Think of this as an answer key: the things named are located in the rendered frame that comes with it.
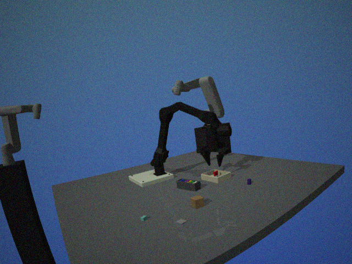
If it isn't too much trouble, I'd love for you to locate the beige open tray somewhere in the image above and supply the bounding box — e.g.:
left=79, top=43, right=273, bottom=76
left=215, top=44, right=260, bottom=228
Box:
left=201, top=169, right=232, bottom=183

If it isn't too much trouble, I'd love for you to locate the tan cube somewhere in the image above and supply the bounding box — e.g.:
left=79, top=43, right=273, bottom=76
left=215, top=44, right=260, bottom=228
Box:
left=190, top=195, right=205, bottom=209

